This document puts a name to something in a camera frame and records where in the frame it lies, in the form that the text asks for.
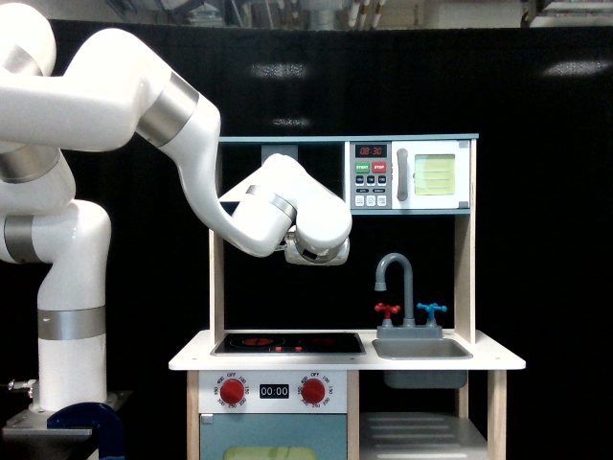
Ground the grey range hood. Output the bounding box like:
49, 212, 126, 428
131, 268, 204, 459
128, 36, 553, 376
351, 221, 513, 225
218, 144, 345, 216

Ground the right red oven knob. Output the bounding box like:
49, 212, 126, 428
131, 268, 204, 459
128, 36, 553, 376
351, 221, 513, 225
301, 379, 326, 404

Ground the black toy stovetop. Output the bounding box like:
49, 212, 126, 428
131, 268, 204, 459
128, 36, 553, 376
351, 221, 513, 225
212, 332, 364, 356

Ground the blue C-clamp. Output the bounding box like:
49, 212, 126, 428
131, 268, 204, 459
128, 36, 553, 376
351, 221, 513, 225
47, 402, 125, 459

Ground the toy microwave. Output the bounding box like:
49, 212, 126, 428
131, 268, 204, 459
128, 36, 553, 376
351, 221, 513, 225
344, 136, 476, 215

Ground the red oven knob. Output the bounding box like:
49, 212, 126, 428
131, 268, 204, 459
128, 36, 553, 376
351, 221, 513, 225
301, 379, 326, 404
219, 379, 245, 404

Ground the red faucet handle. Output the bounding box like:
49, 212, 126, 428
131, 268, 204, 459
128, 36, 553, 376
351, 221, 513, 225
375, 302, 401, 328

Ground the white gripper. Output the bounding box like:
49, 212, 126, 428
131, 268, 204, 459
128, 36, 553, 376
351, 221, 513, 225
284, 228, 350, 265

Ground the grey lower shelf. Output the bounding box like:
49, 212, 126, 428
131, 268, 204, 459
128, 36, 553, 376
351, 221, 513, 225
359, 412, 488, 460

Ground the teal toy oven door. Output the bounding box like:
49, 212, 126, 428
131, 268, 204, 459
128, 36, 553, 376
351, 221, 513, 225
199, 413, 348, 459

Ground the grey toy faucet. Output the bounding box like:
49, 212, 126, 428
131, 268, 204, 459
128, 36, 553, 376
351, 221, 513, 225
375, 252, 443, 339

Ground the dark robot mounting table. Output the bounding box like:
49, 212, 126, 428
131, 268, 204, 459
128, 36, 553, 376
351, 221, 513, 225
1, 391, 131, 459

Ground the grey toy sink basin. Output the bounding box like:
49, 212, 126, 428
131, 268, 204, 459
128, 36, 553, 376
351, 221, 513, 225
373, 338, 472, 389

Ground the black curtain backdrop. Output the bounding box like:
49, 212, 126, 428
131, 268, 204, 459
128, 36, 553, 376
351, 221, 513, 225
0, 16, 613, 460

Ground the wooden toy kitchen frame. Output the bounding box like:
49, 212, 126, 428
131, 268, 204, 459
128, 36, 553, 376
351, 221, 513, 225
170, 134, 526, 459

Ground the left red oven knob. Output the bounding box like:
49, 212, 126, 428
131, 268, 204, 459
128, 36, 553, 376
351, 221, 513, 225
219, 379, 245, 404

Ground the blue faucet handle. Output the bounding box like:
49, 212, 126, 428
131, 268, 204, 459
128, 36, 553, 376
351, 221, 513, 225
417, 303, 447, 328

